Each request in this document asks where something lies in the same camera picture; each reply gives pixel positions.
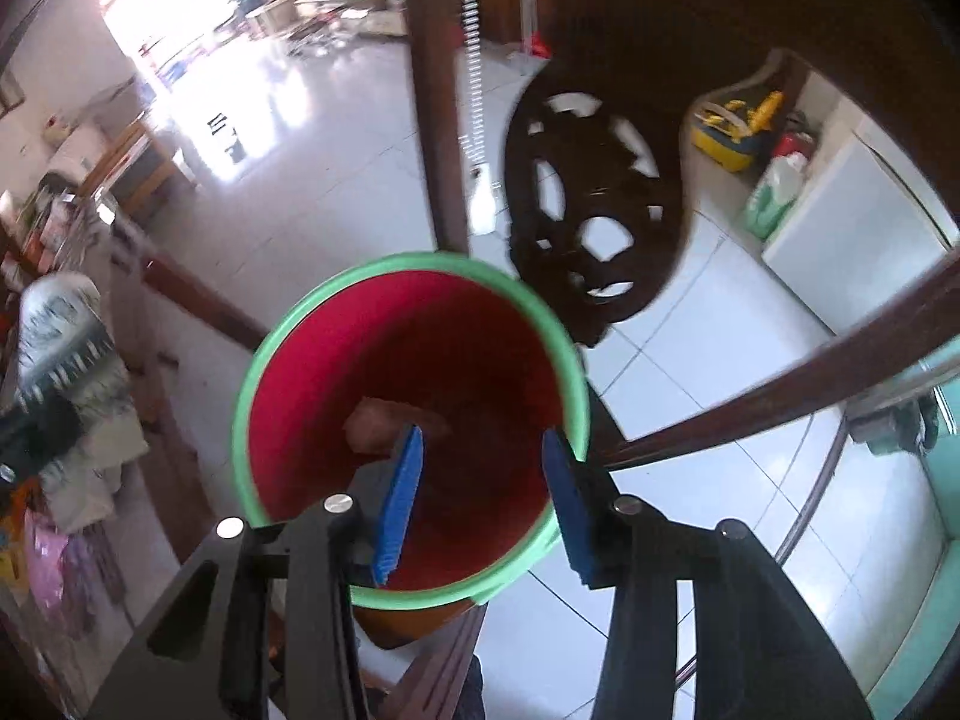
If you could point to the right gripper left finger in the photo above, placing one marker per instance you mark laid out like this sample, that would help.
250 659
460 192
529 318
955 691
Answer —
201 652

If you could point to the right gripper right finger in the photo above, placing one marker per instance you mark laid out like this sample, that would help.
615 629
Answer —
675 599

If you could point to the black white floral paper bag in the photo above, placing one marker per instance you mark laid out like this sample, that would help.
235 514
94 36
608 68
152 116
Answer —
65 348

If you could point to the pink plastic bag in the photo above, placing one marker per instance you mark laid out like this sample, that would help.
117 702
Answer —
57 577

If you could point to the red green trash bin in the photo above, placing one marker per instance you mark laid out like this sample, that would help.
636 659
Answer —
429 361

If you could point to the white cabinet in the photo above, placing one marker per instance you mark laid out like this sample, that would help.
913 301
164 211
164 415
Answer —
864 229

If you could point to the white green detergent jug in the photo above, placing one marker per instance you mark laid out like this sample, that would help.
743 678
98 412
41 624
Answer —
775 192

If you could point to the carved wooden chair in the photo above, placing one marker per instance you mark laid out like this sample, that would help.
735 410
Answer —
650 61

